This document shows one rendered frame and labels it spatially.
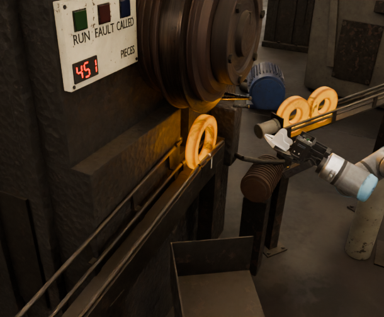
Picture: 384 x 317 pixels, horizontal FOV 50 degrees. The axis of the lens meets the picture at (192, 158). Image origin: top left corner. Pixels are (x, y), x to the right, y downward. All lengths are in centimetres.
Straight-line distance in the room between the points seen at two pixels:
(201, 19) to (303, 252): 138
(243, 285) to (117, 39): 67
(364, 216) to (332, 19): 225
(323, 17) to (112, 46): 310
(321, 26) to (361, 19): 35
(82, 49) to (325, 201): 187
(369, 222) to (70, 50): 155
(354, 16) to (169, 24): 295
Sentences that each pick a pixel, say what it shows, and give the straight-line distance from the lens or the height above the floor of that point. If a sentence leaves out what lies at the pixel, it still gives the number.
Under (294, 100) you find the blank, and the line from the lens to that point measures 170.
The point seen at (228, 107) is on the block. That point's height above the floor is 80.
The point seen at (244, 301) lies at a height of 60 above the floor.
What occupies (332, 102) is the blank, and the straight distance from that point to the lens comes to 186.
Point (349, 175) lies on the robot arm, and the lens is 137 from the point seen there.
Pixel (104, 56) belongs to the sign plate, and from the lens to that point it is 99.
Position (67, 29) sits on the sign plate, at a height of 119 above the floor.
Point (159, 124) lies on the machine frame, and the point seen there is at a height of 87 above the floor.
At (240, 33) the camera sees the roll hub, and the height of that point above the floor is 113.
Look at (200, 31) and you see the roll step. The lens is 105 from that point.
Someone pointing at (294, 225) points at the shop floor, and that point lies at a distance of 228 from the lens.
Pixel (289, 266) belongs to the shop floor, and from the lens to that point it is 204.
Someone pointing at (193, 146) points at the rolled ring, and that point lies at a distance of 127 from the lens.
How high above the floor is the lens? 138
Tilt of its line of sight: 30 degrees down
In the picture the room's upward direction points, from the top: 2 degrees clockwise
